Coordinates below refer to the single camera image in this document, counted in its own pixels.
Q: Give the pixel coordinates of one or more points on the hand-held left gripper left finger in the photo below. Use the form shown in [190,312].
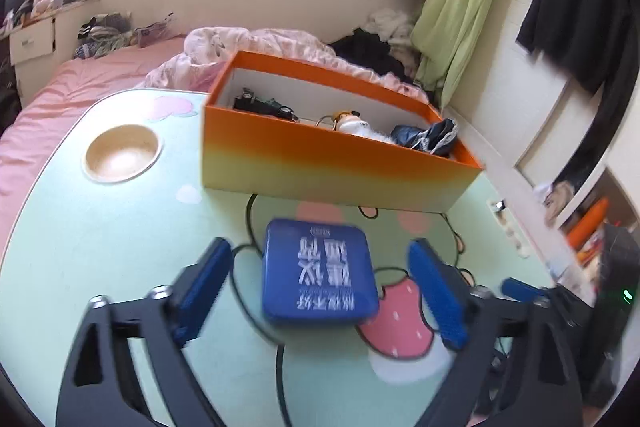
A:
[202,287]

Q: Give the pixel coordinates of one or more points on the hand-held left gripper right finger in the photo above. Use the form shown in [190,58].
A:
[437,292]

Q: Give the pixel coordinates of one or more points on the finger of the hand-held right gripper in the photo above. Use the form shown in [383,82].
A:
[520,289]

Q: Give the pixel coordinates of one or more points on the blue tin box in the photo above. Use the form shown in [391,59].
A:
[320,272]

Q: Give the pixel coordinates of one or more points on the orange gradient cardboard box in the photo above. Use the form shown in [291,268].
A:
[325,167]

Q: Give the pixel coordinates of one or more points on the white fluffy pompom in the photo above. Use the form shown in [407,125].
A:
[375,134]

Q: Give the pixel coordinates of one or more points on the green cartoon desktop table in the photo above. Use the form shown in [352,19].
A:
[125,232]

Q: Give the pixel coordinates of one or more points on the white table slot tray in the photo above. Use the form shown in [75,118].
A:
[507,227]

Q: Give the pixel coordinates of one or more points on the orange plastic object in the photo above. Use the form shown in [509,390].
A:
[590,222]

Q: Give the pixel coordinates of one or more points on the round wooden cup holder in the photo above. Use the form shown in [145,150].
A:
[122,154]

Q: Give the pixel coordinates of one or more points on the dark blue crumpled cloth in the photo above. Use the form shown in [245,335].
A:
[425,136]

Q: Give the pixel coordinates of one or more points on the black gadget with round caps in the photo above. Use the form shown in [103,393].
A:
[262,106]

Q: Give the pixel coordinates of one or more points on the pink bed sheet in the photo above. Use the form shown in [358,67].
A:
[60,107]

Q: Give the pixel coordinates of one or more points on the pink floral blanket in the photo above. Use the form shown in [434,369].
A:
[260,44]

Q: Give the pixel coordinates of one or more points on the black clothes pile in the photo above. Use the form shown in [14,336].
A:
[365,49]

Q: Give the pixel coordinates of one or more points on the patterned clothes pile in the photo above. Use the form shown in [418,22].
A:
[115,32]

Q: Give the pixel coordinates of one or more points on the white clothes pile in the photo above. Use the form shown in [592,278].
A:
[392,24]

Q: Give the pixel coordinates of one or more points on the black hanging garment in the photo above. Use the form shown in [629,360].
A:
[575,17]

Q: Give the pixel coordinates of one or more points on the green hanging cloth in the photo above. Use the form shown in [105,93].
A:
[465,7]

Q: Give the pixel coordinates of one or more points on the white drawer cabinet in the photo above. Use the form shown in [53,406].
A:
[30,42]

